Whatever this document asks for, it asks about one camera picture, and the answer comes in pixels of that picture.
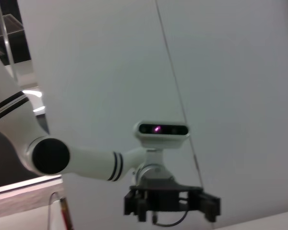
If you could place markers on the clear acrylic pole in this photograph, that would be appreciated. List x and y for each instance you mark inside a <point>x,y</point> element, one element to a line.
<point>7,45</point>

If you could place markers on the clear acrylic shelf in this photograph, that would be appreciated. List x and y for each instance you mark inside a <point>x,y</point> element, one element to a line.
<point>7,25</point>

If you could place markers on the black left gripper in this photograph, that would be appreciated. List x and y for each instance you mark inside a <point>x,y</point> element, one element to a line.
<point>163,191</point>

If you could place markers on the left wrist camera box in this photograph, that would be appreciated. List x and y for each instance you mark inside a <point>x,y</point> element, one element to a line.
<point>158,141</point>

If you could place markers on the brown wooden stick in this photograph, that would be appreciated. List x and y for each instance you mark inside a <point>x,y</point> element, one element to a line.
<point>66,213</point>

